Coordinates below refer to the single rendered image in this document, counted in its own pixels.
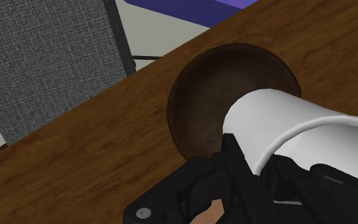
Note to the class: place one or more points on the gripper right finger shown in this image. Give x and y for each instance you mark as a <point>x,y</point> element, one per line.
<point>340,198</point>

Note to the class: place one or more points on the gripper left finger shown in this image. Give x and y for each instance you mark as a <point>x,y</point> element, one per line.
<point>197,183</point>

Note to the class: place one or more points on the white cup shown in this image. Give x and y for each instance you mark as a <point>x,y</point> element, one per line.
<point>290,121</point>

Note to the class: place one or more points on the dark brown wooden bowl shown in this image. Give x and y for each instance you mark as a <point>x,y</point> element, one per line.
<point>216,93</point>

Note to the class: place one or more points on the blue purple rug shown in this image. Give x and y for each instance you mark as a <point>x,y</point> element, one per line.
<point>191,9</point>

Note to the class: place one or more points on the grey fabric chair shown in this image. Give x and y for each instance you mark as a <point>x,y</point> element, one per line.
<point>42,62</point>

